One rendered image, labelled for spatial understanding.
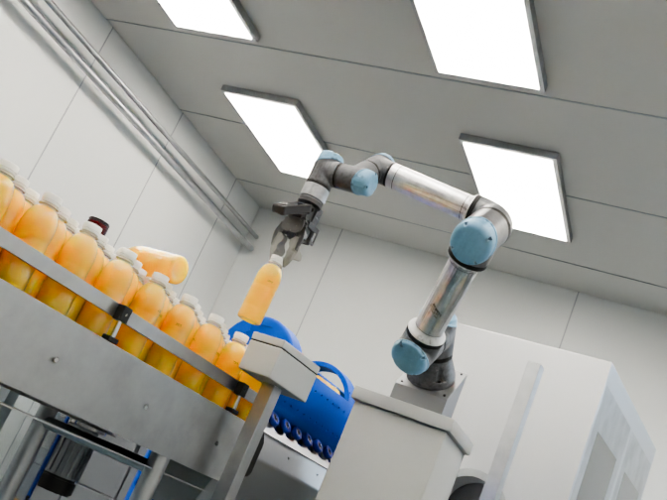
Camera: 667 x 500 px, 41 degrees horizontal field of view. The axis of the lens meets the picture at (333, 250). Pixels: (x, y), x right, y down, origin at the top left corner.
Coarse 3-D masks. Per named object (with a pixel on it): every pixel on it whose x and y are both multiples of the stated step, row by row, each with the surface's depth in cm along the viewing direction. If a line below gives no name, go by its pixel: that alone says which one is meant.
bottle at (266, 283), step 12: (276, 264) 246; (264, 276) 243; (276, 276) 244; (252, 288) 243; (264, 288) 242; (276, 288) 245; (252, 300) 241; (264, 300) 242; (240, 312) 241; (252, 312) 240; (264, 312) 243
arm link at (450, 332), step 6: (456, 318) 268; (450, 324) 266; (456, 324) 269; (450, 330) 267; (450, 336) 267; (450, 342) 268; (444, 348) 265; (450, 348) 270; (444, 354) 270; (450, 354) 272
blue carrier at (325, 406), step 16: (272, 320) 270; (288, 336) 265; (320, 368) 307; (336, 368) 300; (320, 384) 276; (288, 400) 265; (320, 400) 277; (336, 400) 286; (352, 400) 296; (288, 416) 271; (304, 416) 275; (320, 416) 280; (336, 416) 287; (304, 432) 283; (320, 432) 286; (336, 432) 292
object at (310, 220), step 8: (304, 200) 253; (312, 200) 252; (312, 208) 255; (320, 208) 254; (288, 216) 252; (296, 216) 251; (304, 216) 252; (312, 216) 255; (320, 216) 258; (288, 224) 251; (296, 224) 250; (304, 224) 250; (312, 224) 252; (288, 232) 251; (296, 232) 249; (312, 232) 255
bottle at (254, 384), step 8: (240, 376) 240; (248, 376) 239; (248, 384) 238; (256, 384) 238; (232, 392) 239; (256, 392) 238; (232, 400) 237; (240, 400) 236; (240, 408) 236; (248, 408) 237; (240, 416) 236
